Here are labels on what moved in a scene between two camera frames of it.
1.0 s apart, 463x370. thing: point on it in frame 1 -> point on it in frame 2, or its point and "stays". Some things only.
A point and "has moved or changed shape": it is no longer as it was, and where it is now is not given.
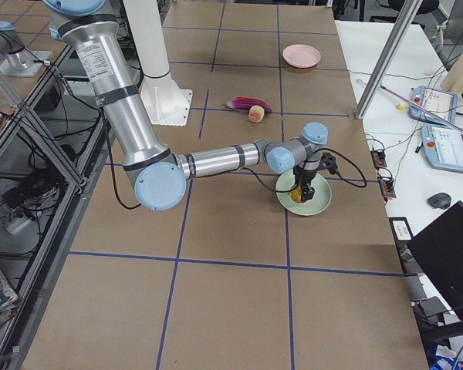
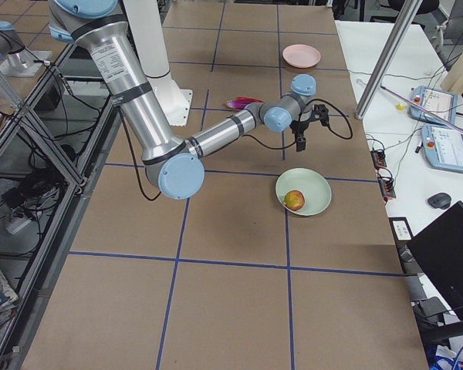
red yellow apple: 296,195 has moved or changed shape
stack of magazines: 0,301 stays
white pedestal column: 163,102 stays
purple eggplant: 246,105 stays
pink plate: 302,55 stays
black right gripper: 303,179 -> 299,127
